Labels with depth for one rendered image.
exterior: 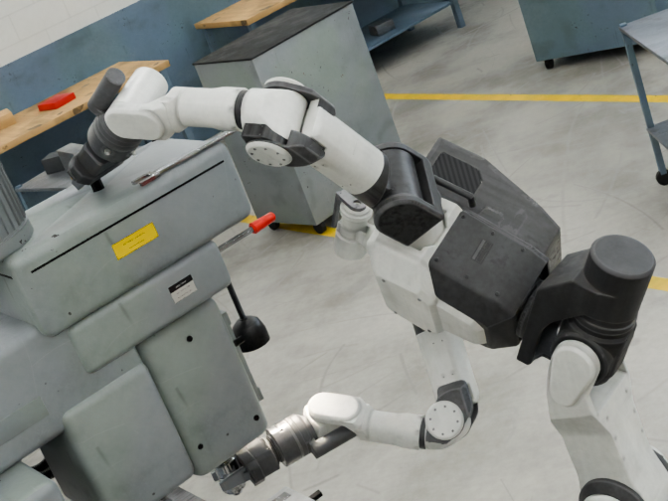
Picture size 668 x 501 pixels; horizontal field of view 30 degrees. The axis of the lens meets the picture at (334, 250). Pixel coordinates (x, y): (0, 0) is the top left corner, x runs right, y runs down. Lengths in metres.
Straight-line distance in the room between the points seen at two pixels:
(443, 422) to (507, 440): 2.17
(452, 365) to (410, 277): 0.34
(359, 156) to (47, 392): 0.68
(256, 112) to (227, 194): 0.35
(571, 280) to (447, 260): 0.23
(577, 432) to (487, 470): 2.18
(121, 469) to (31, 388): 0.24
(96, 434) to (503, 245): 0.80
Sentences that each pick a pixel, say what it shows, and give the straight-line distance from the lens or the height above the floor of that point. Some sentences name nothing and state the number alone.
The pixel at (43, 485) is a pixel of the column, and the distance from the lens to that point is 2.15.
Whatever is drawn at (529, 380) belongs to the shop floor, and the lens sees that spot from 4.99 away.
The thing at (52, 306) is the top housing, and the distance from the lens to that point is 2.19.
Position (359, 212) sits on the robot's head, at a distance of 2.38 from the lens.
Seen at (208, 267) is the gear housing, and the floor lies 1.69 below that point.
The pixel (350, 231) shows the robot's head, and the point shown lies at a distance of 2.41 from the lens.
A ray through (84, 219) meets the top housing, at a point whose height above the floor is 1.89.
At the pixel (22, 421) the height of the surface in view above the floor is 1.63.
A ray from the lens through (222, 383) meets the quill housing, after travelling 2.41.
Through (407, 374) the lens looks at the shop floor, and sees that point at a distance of 5.32.
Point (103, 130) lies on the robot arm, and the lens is 2.17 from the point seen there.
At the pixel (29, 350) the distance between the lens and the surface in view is 2.20.
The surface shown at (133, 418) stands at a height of 1.52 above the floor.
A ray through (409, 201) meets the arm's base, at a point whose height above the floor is 1.74.
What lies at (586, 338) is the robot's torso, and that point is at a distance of 2.22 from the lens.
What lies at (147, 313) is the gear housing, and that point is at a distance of 2.28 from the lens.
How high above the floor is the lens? 2.48
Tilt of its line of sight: 21 degrees down
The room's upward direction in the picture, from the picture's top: 21 degrees counter-clockwise
